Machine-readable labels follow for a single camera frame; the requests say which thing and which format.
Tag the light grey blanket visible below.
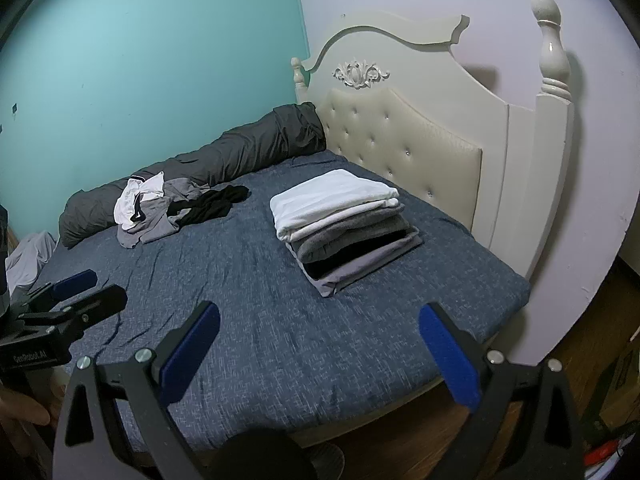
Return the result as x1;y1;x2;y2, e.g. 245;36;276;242
5;231;57;302

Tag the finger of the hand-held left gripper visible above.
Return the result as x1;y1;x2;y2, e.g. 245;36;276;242
17;285;129;342
30;269;98;312

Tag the folded light grey garment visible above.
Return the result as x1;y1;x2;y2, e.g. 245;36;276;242
310;235;425;297

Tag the crumpled grey garment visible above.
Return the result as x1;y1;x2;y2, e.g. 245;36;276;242
117;177;212;250

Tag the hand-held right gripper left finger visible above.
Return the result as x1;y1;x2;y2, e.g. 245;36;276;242
52;301;222;480

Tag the white long-sleeve shirt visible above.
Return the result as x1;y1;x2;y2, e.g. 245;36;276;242
270;169;405;242

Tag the person's left hand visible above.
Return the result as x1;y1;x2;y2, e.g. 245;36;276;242
0;389;52;431

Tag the cream tufted headboard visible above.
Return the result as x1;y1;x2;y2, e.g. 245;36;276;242
291;0;577;282

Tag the folded black garment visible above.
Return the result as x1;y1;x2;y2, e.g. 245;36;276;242
300;227;421;281

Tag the cardboard box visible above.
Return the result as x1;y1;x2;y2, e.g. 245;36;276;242
585;325;640;442

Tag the folded grey sweater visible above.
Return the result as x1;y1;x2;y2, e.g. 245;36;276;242
286;205;414;264

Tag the white garment with black trim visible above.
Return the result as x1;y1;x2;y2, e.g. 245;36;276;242
114;171;166;229

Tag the blue patterned bed sheet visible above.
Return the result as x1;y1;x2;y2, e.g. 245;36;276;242
20;149;532;455

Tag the dark grey rolled duvet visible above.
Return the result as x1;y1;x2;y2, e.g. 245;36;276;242
59;102;327;249

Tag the wooden bed frame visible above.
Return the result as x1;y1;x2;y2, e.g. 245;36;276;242
295;374;527;462

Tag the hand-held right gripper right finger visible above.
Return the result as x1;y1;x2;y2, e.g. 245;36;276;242
419;302;586;480

